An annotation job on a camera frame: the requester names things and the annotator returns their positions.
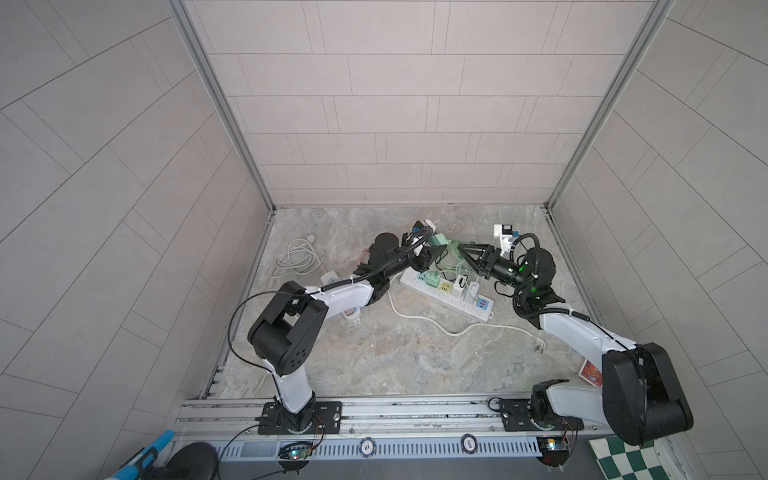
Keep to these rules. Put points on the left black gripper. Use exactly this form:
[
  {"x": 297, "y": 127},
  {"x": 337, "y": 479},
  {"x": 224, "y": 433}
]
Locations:
[{"x": 426, "y": 259}]

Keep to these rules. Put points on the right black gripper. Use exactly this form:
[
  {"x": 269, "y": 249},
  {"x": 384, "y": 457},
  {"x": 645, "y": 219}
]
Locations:
[{"x": 491, "y": 258}]

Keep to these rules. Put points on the long multicolour power strip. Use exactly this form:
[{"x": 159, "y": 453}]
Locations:
[{"x": 451, "y": 294}]

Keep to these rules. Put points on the green charger with cable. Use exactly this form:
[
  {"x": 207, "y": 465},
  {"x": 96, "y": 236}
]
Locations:
[{"x": 432, "y": 279}]

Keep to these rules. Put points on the small blue-socket power strip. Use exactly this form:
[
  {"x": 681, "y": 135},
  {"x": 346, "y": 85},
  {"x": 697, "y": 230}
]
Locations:
[{"x": 353, "y": 315}]

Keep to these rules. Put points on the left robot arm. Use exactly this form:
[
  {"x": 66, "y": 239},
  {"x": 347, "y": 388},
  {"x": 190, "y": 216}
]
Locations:
[{"x": 285, "y": 332}]

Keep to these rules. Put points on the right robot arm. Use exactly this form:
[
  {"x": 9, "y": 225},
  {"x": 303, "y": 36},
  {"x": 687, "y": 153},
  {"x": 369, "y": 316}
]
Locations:
[{"x": 640, "y": 397}]

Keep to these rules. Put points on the red card packet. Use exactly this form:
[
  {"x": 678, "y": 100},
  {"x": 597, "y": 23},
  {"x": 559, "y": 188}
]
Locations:
[{"x": 591, "y": 374}]

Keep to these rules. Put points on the green white checkerboard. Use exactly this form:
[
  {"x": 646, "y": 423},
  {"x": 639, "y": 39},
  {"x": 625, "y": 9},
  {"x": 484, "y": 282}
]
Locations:
[{"x": 620, "y": 461}]

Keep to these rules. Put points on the black round stool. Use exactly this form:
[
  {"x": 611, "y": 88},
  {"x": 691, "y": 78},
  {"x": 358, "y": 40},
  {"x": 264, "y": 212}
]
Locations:
[{"x": 196, "y": 461}]

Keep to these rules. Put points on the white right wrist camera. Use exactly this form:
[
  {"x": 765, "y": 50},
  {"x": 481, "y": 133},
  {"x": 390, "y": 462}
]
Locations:
[{"x": 506, "y": 236}]

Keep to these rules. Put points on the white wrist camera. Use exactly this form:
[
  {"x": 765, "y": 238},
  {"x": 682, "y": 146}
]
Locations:
[
  {"x": 423, "y": 227},
  {"x": 506, "y": 236}
]

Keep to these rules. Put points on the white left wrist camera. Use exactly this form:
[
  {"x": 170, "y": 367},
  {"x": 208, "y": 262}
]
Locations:
[{"x": 423, "y": 227}]

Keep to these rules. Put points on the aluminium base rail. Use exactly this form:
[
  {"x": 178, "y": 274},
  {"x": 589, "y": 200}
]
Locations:
[{"x": 391, "y": 428}]

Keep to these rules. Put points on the blue handled tool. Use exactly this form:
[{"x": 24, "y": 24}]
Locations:
[{"x": 136, "y": 466}]

